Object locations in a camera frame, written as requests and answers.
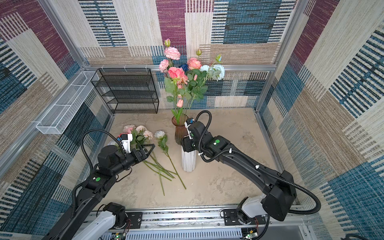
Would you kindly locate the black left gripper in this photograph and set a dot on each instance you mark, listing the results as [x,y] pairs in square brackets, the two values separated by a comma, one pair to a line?
[142,156]

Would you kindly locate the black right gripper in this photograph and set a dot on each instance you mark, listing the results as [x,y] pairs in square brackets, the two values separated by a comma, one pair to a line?
[186,142]

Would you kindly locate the white ribbed ceramic vase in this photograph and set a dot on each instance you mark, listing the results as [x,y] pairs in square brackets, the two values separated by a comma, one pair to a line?
[189,160]

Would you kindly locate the red ribbed glass vase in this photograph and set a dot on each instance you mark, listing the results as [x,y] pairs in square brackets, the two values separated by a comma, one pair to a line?
[180,129]

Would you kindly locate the pink tulip stem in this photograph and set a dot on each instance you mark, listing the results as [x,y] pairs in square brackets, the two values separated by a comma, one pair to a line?
[178,111]

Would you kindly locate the pink double rose stem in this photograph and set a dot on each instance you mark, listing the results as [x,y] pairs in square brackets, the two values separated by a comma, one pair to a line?
[187,82]

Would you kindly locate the magenta rose stem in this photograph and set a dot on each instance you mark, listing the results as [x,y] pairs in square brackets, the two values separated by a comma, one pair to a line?
[175,74]

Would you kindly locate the blue artificial rose stem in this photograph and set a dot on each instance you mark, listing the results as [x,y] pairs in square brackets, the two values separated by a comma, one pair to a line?
[185,67]

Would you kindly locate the eucalyptus and pale flower stem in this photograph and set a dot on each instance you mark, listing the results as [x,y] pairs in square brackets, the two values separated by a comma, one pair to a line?
[215,71]

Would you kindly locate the pink rose stem with bud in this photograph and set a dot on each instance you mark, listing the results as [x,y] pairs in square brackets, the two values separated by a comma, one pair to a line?
[194,64]

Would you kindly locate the pink carnation stem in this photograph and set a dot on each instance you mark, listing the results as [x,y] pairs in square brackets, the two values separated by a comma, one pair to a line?
[172,54]

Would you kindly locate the cream double rose stem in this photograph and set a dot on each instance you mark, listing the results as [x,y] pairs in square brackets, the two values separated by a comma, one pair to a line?
[141,136]

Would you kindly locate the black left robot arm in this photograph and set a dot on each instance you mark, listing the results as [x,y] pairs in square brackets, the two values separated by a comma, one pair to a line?
[95,188]

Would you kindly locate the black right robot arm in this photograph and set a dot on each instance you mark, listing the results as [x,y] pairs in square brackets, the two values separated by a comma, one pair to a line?
[277,197]

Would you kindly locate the pile of artificial flowers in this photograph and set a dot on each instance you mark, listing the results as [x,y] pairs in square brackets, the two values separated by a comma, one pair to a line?
[150,160]

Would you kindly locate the white rose stem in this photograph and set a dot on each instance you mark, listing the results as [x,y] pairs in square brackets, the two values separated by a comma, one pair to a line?
[162,139]

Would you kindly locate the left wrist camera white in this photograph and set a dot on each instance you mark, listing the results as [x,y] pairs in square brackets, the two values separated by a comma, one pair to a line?
[125,140]

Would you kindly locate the black wire mesh shelf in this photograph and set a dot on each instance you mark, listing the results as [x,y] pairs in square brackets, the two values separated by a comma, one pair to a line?
[127,91]

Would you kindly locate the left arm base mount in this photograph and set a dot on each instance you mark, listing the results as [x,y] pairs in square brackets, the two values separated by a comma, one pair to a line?
[123,220]

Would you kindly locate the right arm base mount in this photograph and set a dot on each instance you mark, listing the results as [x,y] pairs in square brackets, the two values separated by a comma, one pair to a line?
[248,212]

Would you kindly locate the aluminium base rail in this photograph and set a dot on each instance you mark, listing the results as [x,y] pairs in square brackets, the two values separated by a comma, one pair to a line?
[184,223]

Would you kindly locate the white wire mesh tray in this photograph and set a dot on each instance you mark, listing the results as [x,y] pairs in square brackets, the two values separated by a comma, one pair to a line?
[62,112]

